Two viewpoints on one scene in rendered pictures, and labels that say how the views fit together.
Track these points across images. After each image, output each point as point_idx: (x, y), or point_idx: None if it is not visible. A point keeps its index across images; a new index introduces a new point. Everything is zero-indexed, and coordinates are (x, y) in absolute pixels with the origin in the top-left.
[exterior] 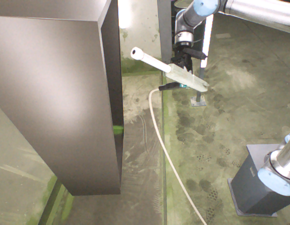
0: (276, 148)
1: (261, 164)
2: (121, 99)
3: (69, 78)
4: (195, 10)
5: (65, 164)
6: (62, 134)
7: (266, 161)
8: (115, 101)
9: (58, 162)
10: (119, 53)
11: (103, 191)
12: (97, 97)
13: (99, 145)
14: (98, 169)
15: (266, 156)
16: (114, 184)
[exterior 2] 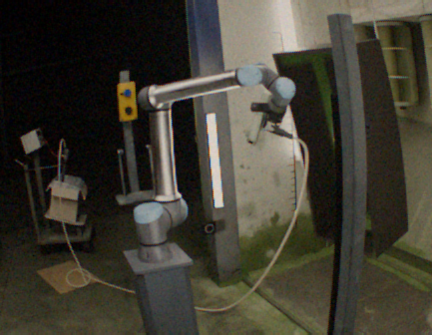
0: (169, 219)
1: (177, 252)
2: (372, 195)
3: (291, 75)
4: None
5: (329, 150)
6: (314, 114)
7: (181, 207)
8: (378, 194)
9: (331, 145)
10: None
11: (325, 218)
12: None
13: (302, 133)
14: (315, 168)
15: (172, 252)
16: (313, 206)
